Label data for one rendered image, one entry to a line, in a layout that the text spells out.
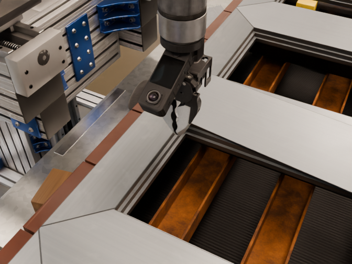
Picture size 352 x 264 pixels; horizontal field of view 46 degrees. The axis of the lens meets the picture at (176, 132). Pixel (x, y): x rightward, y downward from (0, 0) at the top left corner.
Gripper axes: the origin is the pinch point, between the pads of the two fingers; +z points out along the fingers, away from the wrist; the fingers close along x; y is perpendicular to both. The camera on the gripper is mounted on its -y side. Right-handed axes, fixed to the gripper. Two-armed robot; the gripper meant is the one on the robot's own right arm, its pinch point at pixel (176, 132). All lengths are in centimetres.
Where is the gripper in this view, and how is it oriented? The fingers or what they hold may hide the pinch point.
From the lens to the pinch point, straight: 79.1
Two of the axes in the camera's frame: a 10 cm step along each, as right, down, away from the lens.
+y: 4.7, -6.1, 6.4
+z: 0.0, 7.2, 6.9
